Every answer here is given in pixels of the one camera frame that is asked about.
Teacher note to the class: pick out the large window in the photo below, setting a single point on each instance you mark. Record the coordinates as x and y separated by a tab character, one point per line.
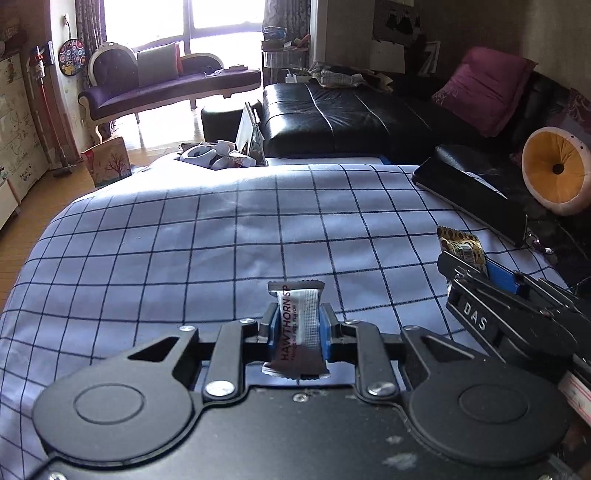
184	18

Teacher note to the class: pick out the wall poster with dark figures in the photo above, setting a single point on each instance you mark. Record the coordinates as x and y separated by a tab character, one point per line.
397	25

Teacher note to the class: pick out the tree print paper bag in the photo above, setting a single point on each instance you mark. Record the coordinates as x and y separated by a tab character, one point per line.
108	161

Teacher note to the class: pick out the brown patterned snack packet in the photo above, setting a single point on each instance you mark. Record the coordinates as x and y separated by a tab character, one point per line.
461	242

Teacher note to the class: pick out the round colourful dartboard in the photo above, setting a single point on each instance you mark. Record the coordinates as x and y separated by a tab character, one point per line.
71	56

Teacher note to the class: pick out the silver snack bar packet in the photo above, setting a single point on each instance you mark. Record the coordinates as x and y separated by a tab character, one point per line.
298	332

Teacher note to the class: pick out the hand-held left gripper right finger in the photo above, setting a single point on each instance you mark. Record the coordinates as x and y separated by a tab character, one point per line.
327	337

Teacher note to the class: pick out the leaning picture frame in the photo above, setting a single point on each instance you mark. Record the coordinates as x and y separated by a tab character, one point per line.
428	57

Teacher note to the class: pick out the patterned window curtain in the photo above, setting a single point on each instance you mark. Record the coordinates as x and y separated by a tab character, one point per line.
286	14
90	21

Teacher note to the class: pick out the crumpled newspapers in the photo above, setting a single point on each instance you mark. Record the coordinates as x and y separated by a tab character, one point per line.
341	76

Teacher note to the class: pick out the red cushion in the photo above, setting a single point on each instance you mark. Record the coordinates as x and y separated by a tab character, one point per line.
178	60

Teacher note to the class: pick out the white cartoon print cabinet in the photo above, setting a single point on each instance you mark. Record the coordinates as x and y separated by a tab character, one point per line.
18	134

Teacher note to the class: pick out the grey cushion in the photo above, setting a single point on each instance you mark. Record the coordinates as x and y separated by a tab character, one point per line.
157	64

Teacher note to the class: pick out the purple chaise longue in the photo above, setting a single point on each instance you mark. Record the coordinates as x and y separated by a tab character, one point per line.
152	94

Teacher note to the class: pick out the black leather ottoman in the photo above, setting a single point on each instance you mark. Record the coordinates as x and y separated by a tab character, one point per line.
221	122

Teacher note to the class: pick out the magenta pillow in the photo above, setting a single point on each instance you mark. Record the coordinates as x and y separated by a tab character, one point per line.
489	87

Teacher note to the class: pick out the standing picture frame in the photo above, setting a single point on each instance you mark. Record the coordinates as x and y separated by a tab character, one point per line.
251	138

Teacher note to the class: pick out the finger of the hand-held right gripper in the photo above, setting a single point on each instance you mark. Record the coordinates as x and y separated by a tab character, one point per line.
450	265
503	277

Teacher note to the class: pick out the cluttered side table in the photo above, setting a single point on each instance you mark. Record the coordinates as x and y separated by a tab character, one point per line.
286	55

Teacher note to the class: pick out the white paper bag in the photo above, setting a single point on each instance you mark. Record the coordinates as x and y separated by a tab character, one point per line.
388	57

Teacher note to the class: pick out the black leather sofa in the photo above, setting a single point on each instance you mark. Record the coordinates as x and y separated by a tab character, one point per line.
332	115

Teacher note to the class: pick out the blue checked tablecloth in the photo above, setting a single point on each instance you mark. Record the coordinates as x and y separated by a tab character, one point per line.
184	240

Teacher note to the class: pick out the red stick vacuum cleaner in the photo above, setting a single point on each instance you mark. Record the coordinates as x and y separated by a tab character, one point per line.
38	62

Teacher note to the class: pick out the white slippers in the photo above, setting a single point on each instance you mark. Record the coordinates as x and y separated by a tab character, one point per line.
207	157

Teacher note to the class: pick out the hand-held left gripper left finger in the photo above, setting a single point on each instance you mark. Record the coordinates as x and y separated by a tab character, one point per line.
268	332

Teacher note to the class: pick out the black tablet case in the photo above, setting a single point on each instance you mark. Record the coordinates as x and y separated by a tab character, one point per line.
471	198

